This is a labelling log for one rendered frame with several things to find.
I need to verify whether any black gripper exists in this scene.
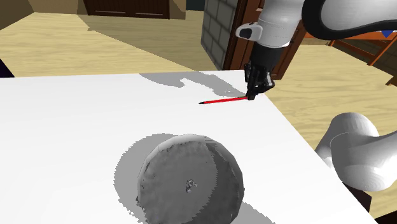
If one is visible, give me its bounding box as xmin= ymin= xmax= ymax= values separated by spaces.
xmin=243 ymin=43 xmax=284 ymax=101

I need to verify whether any red pen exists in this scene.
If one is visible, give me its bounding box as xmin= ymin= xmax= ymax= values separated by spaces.
xmin=198 ymin=96 xmax=249 ymax=105

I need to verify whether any grey bowl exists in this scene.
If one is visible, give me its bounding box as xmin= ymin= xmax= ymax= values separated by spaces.
xmin=135 ymin=134 xmax=245 ymax=224

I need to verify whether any orange wooden chair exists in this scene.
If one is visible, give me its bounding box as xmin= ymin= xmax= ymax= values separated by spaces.
xmin=302 ymin=29 xmax=397 ymax=88

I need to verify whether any dark wooden cabinet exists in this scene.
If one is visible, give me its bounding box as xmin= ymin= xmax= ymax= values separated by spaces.
xmin=83 ymin=0 xmax=171 ymax=20

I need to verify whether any dark robot stand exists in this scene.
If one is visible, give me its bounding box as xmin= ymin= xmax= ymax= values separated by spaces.
xmin=342 ymin=182 xmax=397 ymax=224

